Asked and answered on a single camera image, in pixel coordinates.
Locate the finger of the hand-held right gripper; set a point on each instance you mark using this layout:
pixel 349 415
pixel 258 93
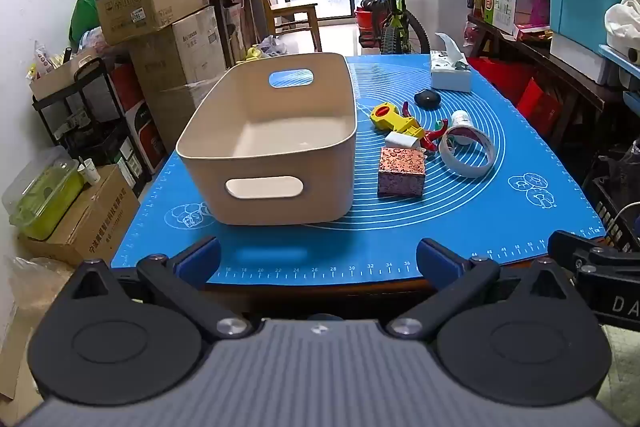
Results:
pixel 570 247

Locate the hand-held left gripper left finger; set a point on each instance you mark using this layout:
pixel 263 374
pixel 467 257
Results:
pixel 200 261

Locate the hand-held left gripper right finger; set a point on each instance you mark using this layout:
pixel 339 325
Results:
pixel 440 263

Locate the beige plastic storage basket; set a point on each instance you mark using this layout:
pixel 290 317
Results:
pixel 280 187

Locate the green plastic clip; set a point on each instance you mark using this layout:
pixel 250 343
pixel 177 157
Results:
pixel 441 124

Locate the white pill bottle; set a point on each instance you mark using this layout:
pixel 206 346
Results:
pixel 461 119

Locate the blue silicone baking mat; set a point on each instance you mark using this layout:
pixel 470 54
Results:
pixel 400 227

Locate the black plastic crate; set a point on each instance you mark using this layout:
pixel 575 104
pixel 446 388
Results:
pixel 615 197

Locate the pink patterned gift box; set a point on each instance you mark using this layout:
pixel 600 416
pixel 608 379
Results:
pixel 402 174

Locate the white tape roll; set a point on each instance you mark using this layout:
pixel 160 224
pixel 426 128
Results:
pixel 465 169

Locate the low printed cardboard box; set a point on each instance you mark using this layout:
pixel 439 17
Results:
pixel 95 217

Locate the small white plastic block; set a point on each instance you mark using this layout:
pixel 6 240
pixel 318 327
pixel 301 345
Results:
pixel 400 140

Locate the white paper cup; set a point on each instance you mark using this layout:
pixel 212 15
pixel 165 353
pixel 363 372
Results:
pixel 90 172

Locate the red flat box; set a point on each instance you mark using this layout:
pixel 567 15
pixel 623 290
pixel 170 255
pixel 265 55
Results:
pixel 542 104

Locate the yellow plastic tool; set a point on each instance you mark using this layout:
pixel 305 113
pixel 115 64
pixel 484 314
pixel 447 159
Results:
pixel 395 121

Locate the green container with clear lid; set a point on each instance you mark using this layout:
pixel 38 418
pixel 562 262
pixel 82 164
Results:
pixel 45 207

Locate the black earbud case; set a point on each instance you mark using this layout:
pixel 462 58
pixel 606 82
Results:
pixel 428 99

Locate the white tissue box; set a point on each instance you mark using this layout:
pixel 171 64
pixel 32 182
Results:
pixel 450 79

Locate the red gift bag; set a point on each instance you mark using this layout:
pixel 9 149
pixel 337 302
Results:
pixel 500 77

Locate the white foam box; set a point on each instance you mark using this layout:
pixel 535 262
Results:
pixel 580 57

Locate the dark wooden side table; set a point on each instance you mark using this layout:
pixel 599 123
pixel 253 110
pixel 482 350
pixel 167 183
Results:
pixel 550 57

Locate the light blue plastic bin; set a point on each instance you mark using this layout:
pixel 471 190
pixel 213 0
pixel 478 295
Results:
pixel 622 59

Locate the large brown cardboard box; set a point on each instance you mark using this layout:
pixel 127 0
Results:
pixel 190 57

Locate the black metal shelf cart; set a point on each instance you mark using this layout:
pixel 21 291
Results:
pixel 95 74

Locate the pink flat box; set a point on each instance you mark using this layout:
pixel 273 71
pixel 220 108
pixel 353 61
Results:
pixel 532 33

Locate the crumpled plastic bag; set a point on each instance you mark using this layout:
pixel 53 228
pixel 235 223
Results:
pixel 275 47

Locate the white cloth bundle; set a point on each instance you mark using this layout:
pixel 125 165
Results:
pixel 625 19

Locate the teal plastic storage bin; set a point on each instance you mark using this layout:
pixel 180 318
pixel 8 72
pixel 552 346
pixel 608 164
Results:
pixel 580 7

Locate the cluttered wooden desk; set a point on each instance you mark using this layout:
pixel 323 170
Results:
pixel 232 17

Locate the green and white carton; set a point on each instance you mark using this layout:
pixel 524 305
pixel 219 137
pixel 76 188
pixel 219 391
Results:
pixel 505 7

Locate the cooking oil bottle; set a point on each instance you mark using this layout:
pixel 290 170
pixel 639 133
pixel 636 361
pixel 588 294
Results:
pixel 479 4

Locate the wooden chair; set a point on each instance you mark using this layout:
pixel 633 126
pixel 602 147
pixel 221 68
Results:
pixel 295 12

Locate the green bag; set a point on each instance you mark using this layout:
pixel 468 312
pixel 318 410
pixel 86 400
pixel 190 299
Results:
pixel 82 19

